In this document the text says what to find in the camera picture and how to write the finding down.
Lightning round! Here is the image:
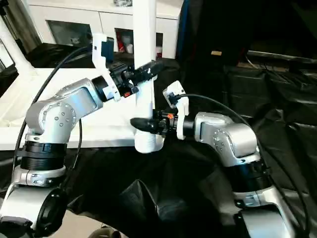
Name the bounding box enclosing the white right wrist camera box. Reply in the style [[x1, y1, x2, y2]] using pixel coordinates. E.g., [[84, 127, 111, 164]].
[[162, 82, 191, 140]]

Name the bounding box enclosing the white cabinet with glass doors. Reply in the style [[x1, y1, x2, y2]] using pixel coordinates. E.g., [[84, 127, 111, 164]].
[[27, 0, 179, 60]]

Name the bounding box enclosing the white plastic table top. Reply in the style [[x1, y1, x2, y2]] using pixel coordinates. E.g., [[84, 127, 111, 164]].
[[0, 66, 152, 150]]

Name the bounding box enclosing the grey window curtain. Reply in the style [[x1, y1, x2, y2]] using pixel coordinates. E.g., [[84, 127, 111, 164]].
[[7, 0, 46, 54]]

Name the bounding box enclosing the grey horizontal rail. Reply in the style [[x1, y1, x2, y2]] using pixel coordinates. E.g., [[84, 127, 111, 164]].
[[247, 51, 317, 63]]

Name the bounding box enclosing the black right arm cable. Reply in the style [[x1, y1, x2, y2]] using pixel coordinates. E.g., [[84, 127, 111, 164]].
[[172, 93, 309, 238]]

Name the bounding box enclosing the white plastic table leg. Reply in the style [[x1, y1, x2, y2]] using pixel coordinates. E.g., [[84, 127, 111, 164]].
[[131, 0, 165, 154], [0, 22, 36, 76]]

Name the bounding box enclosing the black work mat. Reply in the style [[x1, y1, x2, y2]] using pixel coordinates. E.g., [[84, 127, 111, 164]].
[[0, 42, 317, 238]]

